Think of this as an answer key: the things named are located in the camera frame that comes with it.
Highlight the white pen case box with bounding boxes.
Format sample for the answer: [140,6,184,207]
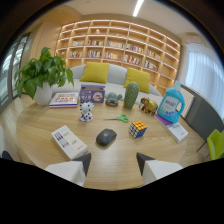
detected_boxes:
[50,125,89,161]

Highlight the white book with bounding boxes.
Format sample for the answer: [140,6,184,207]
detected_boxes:
[163,121,189,144]

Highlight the round wooden table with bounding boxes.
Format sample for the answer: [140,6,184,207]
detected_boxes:
[15,96,188,192]

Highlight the colourful puzzle cube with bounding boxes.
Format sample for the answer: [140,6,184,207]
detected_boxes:
[128,120,148,140]

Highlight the purple book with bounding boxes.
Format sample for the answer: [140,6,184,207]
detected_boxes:
[153,113,174,127]

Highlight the dark grey computer mouse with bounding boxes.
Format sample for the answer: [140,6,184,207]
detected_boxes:
[95,128,118,147]

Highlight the black white dog figurine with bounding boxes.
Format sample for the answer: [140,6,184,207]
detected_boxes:
[79,101,95,123]

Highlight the green chair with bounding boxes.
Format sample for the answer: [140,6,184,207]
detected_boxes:
[206,128,224,161]

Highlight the golden elephant figurine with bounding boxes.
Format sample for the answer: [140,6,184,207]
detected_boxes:
[139,97,159,117]

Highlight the blue detergent bottle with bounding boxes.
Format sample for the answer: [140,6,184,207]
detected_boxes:
[157,80,186,124]

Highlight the colourful flat box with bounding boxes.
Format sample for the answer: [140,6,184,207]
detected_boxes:
[48,92,80,109]

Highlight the grey cabinet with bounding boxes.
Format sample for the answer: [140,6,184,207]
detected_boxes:
[180,83,224,153]

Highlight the green ceramic cactus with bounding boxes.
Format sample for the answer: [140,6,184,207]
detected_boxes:
[123,81,140,110]

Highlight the white plant pot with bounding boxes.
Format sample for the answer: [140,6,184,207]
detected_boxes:
[33,81,54,107]

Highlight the purple cardboard box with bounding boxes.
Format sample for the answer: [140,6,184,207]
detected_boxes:
[79,84,106,104]

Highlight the yellow cushion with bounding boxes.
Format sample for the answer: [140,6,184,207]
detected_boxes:
[79,61,111,85]
[123,67,152,94]

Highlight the grey sofa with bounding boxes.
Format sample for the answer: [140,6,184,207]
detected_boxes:
[50,63,164,105]

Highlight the green potted plant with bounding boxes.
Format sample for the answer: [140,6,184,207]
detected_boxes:
[13,46,75,100]

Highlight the ceiling strip light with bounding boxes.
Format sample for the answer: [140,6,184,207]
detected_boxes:
[132,0,145,18]

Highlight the green handled scissors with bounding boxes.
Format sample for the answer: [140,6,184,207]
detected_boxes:
[103,114,130,124]

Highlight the wooden bookshelf wall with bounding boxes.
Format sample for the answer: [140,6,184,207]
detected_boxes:
[55,19,182,97]

